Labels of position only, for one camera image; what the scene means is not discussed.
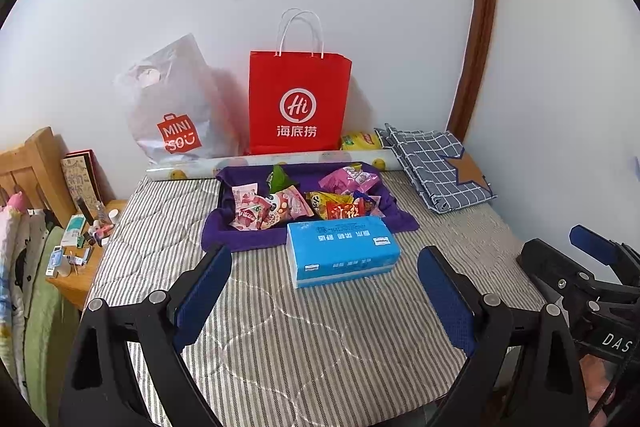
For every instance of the pale green quilt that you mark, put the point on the pale green quilt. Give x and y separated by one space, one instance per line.
45 347

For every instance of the pink plush toy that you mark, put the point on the pink plush toy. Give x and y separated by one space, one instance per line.
16 202

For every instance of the small black device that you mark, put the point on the small black device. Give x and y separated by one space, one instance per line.
84 209

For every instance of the purple towel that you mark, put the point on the purple towel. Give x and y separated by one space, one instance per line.
240 237

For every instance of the patterned notebook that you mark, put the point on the patterned notebook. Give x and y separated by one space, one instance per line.
80 179

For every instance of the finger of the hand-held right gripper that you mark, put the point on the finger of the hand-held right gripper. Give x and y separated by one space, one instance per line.
605 247
560 274

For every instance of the blue tissue pack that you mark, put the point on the blue tissue pack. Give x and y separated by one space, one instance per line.
340 252

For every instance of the rolled printed mat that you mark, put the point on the rolled printed mat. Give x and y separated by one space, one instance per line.
185 169

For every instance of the green snack packet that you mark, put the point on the green snack packet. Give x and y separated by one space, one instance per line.
280 179

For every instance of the white printed cloth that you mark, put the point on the white printed cloth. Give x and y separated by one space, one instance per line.
25 257

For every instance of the wooden headboard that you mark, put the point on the wooden headboard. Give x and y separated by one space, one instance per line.
35 167

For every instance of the grey checked cloth bag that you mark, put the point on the grey checked cloth bag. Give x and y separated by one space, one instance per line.
430 167

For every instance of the grey striped quilt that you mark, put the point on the grey striped quilt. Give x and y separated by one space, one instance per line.
300 347

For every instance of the red and white snack packet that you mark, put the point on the red and white snack packet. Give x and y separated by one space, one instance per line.
247 207

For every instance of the person's right hand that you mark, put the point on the person's right hand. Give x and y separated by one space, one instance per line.
594 379

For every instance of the wooden nightstand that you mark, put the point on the wooden nightstand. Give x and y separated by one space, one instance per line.
70 287

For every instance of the small white bottle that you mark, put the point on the small white bottle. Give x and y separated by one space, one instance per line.
114 217

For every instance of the pink snack packet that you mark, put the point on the pink snack packet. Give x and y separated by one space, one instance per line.
350 179

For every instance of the yellow plastic packet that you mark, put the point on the yellow plastic packet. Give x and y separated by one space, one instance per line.
360 142

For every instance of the panda print snack packet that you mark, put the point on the panda print snack packet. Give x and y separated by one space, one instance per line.
292 204

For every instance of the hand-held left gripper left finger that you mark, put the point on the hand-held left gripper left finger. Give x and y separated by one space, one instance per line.
205 292

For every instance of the white plastic shopping bag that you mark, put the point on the white plastic shopping bag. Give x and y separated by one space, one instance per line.
190 97

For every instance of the yellow snack packet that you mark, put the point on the yellow snack packet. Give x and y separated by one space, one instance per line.
317 202

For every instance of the teal and white box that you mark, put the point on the teal and white box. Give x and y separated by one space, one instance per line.
75 232

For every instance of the brown wooden door frame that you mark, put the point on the brown wooden door frame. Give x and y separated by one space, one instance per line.
482 7

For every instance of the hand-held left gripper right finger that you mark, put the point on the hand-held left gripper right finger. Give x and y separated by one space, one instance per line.
445 302

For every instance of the blue cookie packet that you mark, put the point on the blue cookie packet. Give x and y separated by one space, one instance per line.
372 202

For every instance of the small white and blue box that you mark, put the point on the small white and blue box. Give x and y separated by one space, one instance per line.
56 262

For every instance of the red paper shopping bag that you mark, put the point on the red paper shopping bag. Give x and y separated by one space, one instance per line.
300 72

